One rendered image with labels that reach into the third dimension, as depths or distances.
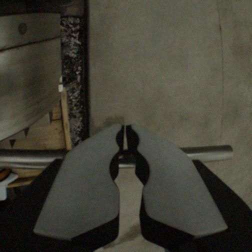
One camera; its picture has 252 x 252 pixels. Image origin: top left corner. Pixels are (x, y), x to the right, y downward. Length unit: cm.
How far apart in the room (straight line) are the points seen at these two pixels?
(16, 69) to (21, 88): 2
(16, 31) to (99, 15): 126
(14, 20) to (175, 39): 158
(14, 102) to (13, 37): 7
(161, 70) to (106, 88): 47
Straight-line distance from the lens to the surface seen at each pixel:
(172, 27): 171
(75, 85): 86
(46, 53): 25
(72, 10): 88
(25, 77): 22
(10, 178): 42
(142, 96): 169
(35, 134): 60
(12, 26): 21
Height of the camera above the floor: 141
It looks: 54 degrees down
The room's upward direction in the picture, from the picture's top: 140 degrees clockwise
